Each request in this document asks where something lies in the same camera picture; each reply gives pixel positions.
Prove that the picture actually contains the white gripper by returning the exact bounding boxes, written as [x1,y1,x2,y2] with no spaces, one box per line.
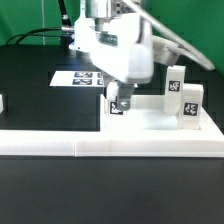
[75,13,154,111]

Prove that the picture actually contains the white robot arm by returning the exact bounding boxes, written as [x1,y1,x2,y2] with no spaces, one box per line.
[70,0,154,111]

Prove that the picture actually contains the white sheet with markers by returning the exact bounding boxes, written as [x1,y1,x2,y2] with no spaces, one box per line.
[50,71,104,87]

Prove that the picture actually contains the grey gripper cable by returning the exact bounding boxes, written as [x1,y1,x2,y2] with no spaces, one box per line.
[123,0,216,72]

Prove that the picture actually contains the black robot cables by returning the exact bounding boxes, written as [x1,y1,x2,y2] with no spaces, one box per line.
[4,0,76,46]

